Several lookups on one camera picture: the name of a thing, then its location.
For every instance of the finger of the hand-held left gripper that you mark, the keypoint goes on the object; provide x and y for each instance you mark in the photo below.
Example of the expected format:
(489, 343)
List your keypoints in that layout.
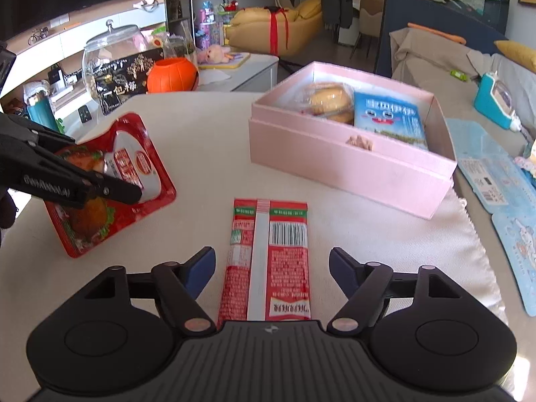
(54, 184)
(29, 127)

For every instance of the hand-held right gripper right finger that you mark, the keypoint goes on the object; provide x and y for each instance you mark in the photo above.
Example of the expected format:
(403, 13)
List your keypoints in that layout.
(341, 270)

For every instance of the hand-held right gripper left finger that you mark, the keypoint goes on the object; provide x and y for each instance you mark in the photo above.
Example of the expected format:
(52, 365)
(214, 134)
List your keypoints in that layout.
(201, 270)

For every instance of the red chicken leg packet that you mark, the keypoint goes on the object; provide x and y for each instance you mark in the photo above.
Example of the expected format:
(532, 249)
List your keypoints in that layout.
(113, 201)

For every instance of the long red snack packet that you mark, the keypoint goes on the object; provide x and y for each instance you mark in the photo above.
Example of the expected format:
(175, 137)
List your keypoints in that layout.
(264, 264)

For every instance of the pink cardboard box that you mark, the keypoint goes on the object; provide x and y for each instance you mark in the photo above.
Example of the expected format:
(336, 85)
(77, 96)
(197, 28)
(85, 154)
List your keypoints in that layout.
(356, 167)

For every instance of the blue seaweed snack bag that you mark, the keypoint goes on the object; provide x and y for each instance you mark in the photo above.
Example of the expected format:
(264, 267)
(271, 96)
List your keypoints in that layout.
(389, 119)

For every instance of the clear pastry packet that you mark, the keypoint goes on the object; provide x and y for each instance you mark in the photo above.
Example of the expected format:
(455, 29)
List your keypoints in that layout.
(328, 100)

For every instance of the person's left hand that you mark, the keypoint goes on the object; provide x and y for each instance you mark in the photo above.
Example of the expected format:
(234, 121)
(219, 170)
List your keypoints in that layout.
(6, 211)

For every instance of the teal water bottle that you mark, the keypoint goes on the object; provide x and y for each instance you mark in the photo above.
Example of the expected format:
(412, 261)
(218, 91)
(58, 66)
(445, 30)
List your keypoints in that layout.
(39, 113)

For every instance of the small bicycle model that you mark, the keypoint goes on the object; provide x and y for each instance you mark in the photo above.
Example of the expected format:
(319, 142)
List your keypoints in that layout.
(38, 37)

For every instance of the large glass jar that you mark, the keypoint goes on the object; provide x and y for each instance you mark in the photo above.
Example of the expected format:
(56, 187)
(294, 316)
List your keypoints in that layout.
(109, 46)

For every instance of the black printed gift box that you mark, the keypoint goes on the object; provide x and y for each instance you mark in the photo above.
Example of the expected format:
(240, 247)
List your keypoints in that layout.
(125, 79)

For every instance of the white woven cloth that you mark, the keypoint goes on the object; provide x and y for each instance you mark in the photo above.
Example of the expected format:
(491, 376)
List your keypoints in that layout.
(473, 251)

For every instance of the orange pumpkin bucket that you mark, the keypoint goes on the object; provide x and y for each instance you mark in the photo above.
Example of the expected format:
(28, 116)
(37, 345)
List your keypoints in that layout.
(171, 76)

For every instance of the blue cartoon card package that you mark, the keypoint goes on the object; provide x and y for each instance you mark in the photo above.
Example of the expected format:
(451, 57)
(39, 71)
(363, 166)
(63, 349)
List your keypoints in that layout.
(519, 259)
(490, 167)

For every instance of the pink plush rabbit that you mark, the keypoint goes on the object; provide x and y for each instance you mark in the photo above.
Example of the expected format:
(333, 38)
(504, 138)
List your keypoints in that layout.
(211, 55)

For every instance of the white coffee table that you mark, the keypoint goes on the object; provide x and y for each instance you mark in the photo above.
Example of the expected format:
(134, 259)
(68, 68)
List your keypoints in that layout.
(247, 71)

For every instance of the teal toy machine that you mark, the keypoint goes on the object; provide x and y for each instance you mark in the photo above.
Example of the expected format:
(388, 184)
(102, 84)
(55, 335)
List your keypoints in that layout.
(492, 100)

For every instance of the grey covered sofa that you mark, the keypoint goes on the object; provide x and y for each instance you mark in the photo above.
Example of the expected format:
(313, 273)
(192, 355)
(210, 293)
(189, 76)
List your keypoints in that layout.
(435, 63)

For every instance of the small green toy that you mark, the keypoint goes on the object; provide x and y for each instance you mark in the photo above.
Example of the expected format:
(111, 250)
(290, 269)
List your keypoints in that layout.
(459, 75)

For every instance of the yellow armchair with red ribbon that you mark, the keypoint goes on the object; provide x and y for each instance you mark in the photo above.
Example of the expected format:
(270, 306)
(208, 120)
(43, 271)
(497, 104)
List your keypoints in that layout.
(264, 29)

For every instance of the beige dining chair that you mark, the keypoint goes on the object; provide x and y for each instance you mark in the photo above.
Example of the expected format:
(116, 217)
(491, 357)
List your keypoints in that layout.
(368, 21)

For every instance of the long orange carrot toy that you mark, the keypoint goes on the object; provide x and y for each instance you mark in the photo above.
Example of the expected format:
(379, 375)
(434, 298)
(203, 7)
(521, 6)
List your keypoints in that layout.
(437, 33)

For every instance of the yellow pillow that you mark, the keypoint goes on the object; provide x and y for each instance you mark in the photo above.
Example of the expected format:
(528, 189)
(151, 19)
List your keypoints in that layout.
(519, 56)

